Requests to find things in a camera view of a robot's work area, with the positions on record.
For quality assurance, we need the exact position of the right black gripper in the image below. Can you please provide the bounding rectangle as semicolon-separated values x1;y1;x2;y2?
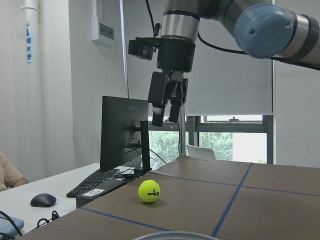
147;38;196;127

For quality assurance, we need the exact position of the tennis ball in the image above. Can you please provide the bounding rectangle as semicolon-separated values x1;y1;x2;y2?
138;179;161;203

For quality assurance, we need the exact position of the Wilson tennis ball can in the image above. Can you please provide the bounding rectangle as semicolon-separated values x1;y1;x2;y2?
135;231;217;240

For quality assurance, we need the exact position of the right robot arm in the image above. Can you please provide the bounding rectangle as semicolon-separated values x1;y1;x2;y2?
148;0;320;127

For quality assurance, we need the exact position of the black computer monitor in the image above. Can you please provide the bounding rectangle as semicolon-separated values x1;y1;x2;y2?
100;96;151;173

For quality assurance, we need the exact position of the black keyboard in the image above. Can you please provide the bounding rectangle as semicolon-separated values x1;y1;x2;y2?
66;168;120;198

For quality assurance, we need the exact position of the black computer mouse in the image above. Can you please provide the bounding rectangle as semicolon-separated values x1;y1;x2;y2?
30;193;57;208

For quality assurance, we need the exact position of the person in orange shirt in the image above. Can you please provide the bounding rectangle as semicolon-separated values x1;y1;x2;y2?
0;152;29;192

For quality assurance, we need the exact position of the aluminium frame post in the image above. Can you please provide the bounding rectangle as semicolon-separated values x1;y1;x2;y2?
178;104;186;157

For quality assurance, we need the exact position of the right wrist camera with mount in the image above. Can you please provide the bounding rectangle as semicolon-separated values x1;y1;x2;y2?
128;37;160;61

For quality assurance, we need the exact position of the right black camera cable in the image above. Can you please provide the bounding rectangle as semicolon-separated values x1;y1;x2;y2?
144;0;248;55

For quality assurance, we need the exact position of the white wall pipe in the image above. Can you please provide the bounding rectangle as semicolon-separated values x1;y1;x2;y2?
20;0;46;177

